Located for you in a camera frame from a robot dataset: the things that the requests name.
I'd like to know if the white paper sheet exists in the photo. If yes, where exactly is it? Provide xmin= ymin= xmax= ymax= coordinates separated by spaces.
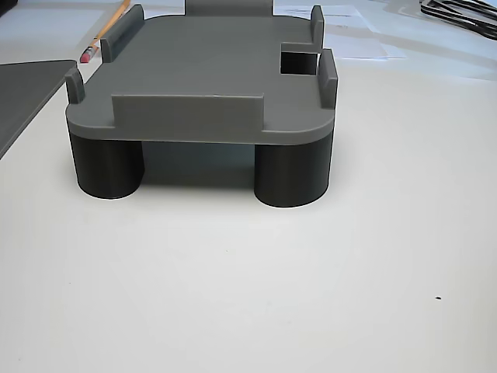
xmin=271 ymin=0 xmax=428 ymax=40

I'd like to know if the yellow pencil with pink eraser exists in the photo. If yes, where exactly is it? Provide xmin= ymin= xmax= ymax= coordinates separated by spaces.
xmin=79 ymin=0 xmax=132 ymax=64

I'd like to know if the black thin frame stack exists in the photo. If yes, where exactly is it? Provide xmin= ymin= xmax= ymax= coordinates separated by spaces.
xmin=419 ymin=0 xmax=497 ymax=40

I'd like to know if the dark grey flat mat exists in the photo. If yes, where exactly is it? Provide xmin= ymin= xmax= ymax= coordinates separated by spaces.
xmin=0 ymin=59 xmax=78 ymax=159

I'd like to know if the grey holder with black legs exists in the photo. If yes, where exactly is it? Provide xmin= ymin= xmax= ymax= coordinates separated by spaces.
xmin=64 ymin=0 xmax=339 ymax=209

